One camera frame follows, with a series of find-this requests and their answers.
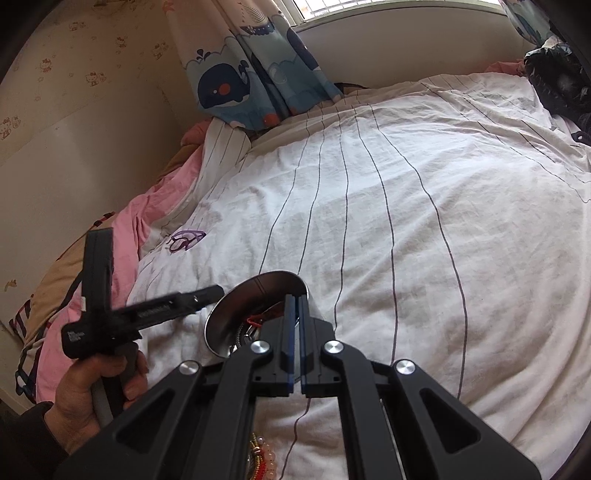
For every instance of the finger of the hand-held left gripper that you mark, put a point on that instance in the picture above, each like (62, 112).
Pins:
(184, 302)

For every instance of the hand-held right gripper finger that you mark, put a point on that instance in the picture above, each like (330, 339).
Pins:
(292, 350)
(304, 350)

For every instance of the round metal bowl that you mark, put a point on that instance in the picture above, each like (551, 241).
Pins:
(249, 295)

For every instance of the person's left forearm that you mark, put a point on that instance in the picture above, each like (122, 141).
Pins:
(25, 443)

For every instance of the person's left hand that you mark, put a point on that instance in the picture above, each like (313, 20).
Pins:
(74, 406)

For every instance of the yellow patterned bed sheet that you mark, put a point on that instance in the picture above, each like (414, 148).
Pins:
(51, 295)

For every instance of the pink blanket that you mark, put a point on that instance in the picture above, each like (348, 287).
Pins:
(138, 221)

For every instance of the white striped duvet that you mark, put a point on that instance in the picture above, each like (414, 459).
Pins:
(392, 207)

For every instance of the whale print curtain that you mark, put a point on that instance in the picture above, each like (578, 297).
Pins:
(526, 18)
(240, 69)

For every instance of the window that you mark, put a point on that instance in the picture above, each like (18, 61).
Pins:
(392, 5)

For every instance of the black bag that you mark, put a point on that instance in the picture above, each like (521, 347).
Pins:
(558, 78)

